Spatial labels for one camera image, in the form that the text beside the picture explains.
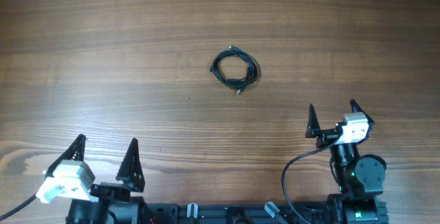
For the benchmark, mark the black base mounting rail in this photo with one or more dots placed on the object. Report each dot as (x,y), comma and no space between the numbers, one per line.
(307,212)

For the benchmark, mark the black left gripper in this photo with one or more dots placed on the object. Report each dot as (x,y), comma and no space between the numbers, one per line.
(108,187)

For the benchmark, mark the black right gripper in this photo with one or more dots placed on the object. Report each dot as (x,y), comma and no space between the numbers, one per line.
(328,135)

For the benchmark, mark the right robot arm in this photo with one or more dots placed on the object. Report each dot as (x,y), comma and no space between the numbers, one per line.
(360,177)

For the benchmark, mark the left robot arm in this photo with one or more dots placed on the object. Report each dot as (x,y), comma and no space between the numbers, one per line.
(105,210)

